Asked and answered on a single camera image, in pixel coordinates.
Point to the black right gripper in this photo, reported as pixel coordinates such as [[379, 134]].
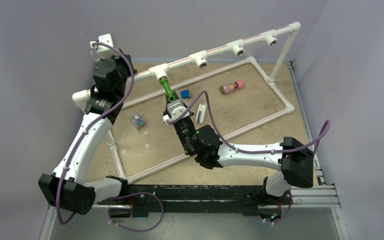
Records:
[[165, 112]]

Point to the green plastic water faucet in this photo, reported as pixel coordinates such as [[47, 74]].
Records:
[[167, 87]]

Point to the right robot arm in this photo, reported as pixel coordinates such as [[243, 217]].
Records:
[[292, 160]]

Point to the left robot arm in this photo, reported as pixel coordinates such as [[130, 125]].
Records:
[[66, 186]]

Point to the blue grey small block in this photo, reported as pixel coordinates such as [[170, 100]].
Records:
[[185, 94]]

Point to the white plastic clip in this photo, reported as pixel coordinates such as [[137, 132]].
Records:
[[201, 111]]

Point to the small blue foil packet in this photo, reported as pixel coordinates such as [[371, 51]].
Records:
[[138, 121]]

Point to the pink capped small bottle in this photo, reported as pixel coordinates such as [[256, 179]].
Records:
[[228, 88]]

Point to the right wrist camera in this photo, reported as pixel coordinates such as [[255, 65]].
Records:
[[175, 110]]

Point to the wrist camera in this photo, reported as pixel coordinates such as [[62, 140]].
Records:
[[175, 110], [103, 46]]

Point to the white PVC pipe frame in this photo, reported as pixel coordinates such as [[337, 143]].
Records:
[[200, 58]]

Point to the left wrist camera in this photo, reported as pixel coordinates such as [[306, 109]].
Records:
[[103, 46]]

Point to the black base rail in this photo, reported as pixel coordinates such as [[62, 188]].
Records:
[[247, 200]]

